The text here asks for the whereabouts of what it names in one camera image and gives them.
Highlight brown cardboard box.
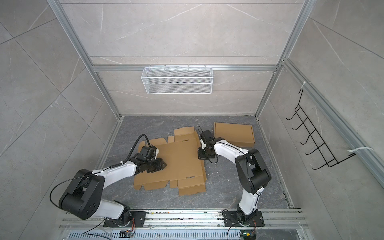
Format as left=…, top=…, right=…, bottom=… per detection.
left=214, top=123, right=256, bottom=148
left=134, top=127, right=207, bottom=196

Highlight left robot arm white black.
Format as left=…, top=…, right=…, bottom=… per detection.
left=58, top=145, right=167, bottom=227

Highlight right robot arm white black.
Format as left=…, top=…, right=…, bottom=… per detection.
left=198, top=130, right=272, bottom=225

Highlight white zip tie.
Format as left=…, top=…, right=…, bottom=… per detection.
left=347, top=147, right=374, bottom=153

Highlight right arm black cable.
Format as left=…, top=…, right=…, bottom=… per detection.
left=196, top=125, right=250, bottom=165

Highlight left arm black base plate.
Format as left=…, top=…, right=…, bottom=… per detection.
left=103, top=211, right=147, bottom=228

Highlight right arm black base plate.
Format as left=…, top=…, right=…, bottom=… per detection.
left=222, top=210, right=265, bottom=228

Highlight white wire mesh basket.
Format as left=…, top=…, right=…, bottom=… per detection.
left=141, top=67, right=214, bottom=95

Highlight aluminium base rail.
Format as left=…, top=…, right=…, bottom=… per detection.
left=53, top=209, right=313, bottom=240

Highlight black wire hook rack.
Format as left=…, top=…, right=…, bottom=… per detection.
left=286, top=89, right=356, bottom=170

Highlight aluminium frame profiles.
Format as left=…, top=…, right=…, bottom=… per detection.
left=48, top=1, right=384, bottom=186

